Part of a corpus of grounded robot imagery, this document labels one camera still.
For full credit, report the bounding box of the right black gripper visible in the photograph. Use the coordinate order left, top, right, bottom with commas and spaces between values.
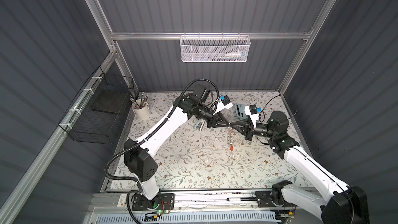
230, 119, 275, 142

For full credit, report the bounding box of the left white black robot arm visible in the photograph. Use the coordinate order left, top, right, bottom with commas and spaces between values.
123, 85, 233, 201

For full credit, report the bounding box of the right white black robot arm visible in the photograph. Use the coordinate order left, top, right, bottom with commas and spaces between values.
229, 111, 370, 224

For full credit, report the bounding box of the light blue calculator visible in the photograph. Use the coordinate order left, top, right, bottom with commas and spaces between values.
235, 104, 247, 120

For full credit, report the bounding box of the white tube in basket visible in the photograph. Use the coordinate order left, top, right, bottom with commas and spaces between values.
214, 51, 247, 60

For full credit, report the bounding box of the white pencil cup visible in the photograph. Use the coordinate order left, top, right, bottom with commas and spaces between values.
130, 96, 151, 120

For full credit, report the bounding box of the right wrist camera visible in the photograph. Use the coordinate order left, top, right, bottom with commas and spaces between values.
244, 104, 261, 128

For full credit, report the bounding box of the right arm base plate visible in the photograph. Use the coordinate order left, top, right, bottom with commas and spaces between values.
255, 189, 280, 207

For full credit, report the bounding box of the white wire mesh basket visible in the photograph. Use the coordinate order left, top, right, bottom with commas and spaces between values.
179, 36, 251, 63

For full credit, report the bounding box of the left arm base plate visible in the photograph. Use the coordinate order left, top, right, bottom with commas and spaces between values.
132, 193, 175, 211

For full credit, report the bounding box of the white perforated cable tray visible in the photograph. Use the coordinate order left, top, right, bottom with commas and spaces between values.
94, 211, 282, 224

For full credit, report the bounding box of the black corrugated cable hose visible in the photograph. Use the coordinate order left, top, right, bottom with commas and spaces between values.
104, 78, 220, 183

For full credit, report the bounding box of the black wire mesh basket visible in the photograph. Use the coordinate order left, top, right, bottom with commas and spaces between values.
59, 69, 134, 145

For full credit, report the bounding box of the aluminium front rail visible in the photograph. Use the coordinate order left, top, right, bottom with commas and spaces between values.
88, 188, 271, 211

